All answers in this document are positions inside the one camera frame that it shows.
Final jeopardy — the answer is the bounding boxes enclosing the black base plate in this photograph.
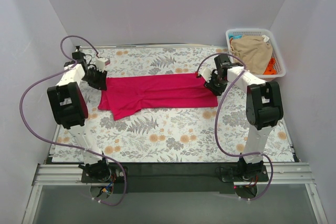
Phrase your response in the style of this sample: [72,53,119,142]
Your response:
[122,162,270,194]

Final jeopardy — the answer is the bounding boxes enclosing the aluminium frame rail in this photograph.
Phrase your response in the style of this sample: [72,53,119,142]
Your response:
[33,163,316,185]

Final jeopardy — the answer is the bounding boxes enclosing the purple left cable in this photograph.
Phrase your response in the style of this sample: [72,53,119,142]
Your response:
[19,35,127,206]

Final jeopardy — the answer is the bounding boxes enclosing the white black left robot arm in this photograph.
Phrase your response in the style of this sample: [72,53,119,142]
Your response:
[47,50,112,182]

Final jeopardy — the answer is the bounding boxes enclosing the purple cable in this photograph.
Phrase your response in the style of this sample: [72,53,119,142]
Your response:
[195,52,274,201]
[19,35,127,206]

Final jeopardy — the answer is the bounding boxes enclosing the orange t shirt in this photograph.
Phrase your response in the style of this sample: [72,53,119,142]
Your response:
[264,58,277,75]

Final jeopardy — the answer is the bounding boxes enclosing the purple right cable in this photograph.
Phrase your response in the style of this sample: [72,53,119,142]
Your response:
[195,52,274,201]

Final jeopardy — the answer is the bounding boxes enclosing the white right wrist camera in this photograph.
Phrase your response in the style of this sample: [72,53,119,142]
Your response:
[196,67,213,87]

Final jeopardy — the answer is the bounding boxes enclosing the floral table mat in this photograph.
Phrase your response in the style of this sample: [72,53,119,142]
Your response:
[54,47,295,163]

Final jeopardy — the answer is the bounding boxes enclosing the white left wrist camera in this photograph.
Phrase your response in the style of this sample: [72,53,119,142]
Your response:
[95,57,110,72]

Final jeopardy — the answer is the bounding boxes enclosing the blue t shirt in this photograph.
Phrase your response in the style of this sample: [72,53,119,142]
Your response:
[228,33,242,39]

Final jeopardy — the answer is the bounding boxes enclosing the beige t shirt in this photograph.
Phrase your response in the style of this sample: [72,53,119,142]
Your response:
[230,35,273,75]

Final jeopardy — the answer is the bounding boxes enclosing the white plastic basket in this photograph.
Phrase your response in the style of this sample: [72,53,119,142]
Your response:
[226,28,286,80]

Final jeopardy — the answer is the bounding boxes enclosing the pink t shirt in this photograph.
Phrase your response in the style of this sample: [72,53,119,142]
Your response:
[98,73,218,121]

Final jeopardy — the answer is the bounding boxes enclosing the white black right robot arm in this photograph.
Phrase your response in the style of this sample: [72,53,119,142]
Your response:
[196,53,283,184]

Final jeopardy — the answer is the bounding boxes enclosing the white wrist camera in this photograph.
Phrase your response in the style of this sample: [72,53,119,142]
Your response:
[95,57,110,72]
[196,67,213,87]

